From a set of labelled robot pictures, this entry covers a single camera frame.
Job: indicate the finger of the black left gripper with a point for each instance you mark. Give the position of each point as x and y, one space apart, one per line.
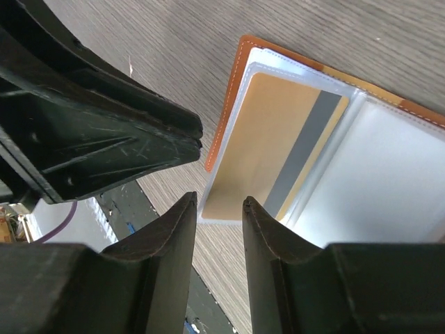
72 125

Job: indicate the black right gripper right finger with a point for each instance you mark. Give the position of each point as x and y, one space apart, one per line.
297 287

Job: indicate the brown leather card holder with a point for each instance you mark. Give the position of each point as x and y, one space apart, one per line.
377 175

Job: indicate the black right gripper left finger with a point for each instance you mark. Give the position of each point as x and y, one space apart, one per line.
137 285

